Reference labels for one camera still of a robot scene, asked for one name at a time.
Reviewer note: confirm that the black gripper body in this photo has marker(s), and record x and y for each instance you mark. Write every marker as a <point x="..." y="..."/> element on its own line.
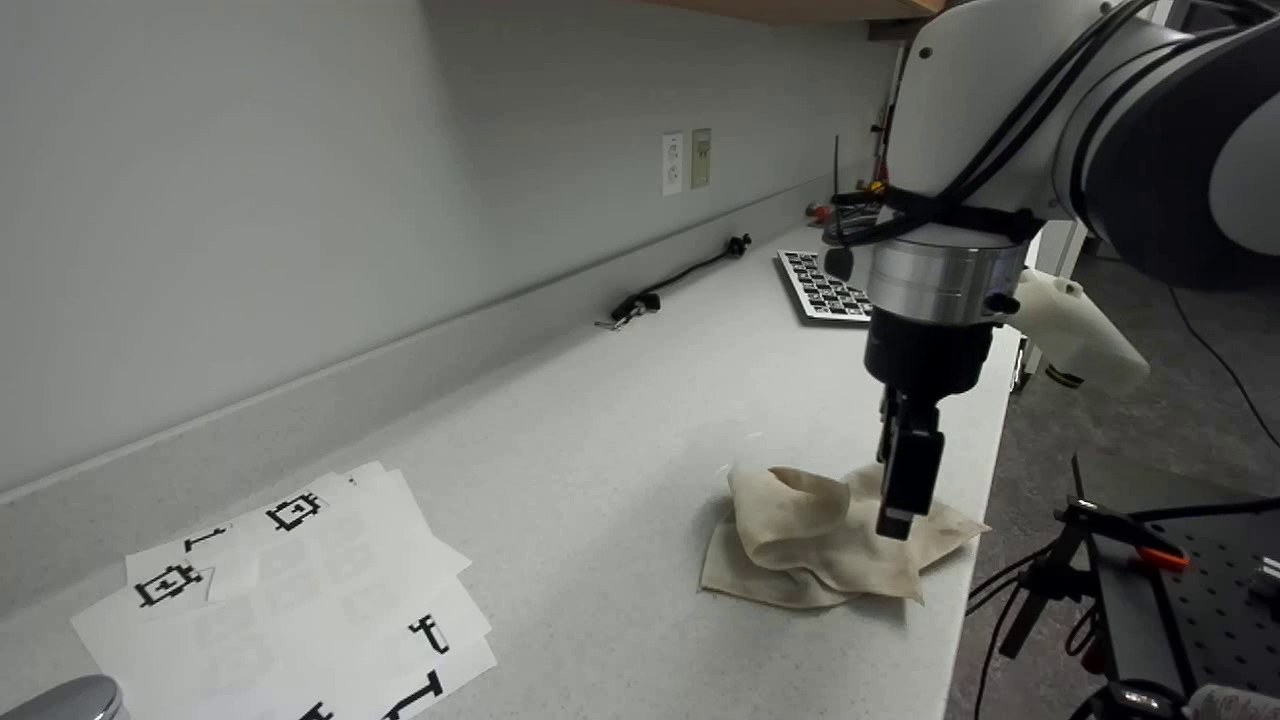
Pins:
<point x="927" y="359"/>

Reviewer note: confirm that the cream cloth towel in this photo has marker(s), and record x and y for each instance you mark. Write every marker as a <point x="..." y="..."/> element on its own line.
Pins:
<point x="787" y="544"/>

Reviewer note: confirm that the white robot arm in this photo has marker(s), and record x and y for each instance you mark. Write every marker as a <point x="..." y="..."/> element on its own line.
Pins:
<point x="1175" y="147"/>

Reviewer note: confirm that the black white checkerboard board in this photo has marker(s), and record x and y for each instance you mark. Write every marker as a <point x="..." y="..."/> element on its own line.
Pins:
<point x="820" y="285"/>

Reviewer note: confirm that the black perforated platform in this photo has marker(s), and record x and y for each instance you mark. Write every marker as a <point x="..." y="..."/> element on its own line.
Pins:
<point x="1227" y="612"/>

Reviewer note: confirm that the grey padded object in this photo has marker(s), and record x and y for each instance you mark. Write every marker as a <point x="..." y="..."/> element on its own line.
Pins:
<point x="1234" y="707"/>

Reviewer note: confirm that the white printed paper sheet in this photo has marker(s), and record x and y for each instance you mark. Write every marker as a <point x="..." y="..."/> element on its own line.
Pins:
<point x="347" y="512"/>
<point x="372" y="641"/>
<point x="175" y="655"/>

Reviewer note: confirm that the grey rounded metal object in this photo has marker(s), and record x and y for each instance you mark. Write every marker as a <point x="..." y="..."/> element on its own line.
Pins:
<point x="61" y="700"/>

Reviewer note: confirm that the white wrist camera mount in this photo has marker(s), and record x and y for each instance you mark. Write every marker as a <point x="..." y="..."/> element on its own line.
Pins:
<point x="1073" y="334"/>

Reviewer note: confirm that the black camera boom stand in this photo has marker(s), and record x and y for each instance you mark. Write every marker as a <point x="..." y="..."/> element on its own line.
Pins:
<point x="1084" y="532"/>

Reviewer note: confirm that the beige wall switch plate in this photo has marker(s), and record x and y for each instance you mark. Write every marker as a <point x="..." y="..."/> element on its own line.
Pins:
<point x="703" y="157"/>

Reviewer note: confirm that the white wall outlet plate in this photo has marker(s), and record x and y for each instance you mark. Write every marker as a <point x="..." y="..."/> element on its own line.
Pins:
<point x="673" y="161"/>

